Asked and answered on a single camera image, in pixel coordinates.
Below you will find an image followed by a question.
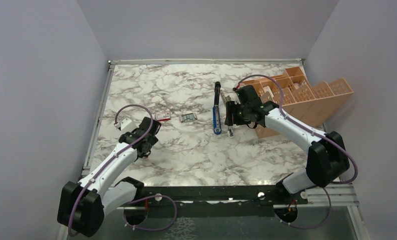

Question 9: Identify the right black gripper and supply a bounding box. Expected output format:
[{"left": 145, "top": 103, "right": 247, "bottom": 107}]
[{"left": 225, "top": 100, "right": 251, "bottom": 126}]

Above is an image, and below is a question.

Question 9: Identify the blue stapler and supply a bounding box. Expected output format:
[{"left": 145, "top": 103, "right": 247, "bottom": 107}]
[{"left": 212, "top": 81, "right": 222, "bottom": 135}]

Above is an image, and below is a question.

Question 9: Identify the white tube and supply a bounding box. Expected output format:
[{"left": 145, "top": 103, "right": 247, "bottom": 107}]
[{"left": 227, "top": 126, "right": 234, "bottom": 138}]

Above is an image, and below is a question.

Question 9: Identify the red white staple box sleeve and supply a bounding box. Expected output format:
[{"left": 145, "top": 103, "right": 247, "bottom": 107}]
[{"left": 155, "top": 112, "right": 171, "bottom": 122}]

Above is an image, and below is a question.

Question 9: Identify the staple box tray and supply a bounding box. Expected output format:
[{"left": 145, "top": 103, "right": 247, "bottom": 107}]
[{"left": 179, "top": 112, "right": 198, "bottom": 123}]

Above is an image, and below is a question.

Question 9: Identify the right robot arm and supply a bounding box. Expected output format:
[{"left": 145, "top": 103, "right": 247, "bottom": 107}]
[{"left": 225, "top": 85, "right": 350, "bottom": 204}]

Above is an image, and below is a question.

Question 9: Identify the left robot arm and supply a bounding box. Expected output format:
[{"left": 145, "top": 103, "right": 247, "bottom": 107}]
[{"left": 57, "top": 116, "right": 161, "bottom": 237}]

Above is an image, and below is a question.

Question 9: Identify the peach plastic desk organizer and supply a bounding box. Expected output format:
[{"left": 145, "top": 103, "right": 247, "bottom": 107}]
[{"left": 236, "top": 67, "right": 354, "bottom": 139}]

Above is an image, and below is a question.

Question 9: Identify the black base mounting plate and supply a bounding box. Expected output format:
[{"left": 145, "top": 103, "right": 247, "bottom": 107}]
[{"left": 111, "top": 185, "right": 309, "bottom": 218}]

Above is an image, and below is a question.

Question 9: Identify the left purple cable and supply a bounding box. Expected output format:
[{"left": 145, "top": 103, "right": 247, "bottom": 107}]
[{"left": 67, "top": 104, "right": 178, "bottom": 238}]

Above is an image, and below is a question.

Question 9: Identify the purple cable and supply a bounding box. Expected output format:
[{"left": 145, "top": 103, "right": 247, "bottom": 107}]
[
  {"left": 67, "top": 104, "right": 178, "bottom": 238},
  {"left": 234, "top": 74, "right": 359, "bottom": 230}
]

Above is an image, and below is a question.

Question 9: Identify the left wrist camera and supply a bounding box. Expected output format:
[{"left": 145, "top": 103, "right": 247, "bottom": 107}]
[{"left": 114, "top": 117, "right": 137, "bottom": 133}]

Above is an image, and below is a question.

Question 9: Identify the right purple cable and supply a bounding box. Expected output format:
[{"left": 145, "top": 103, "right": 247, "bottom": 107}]
[{"left": 234, "top": 74, "right": 359, "bottom": 230}]

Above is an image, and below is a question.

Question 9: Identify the aluminium front frame rail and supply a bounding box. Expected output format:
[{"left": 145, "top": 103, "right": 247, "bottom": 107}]
[{"left": 64, "top": 184, "right": 360, "bottom": 211}]

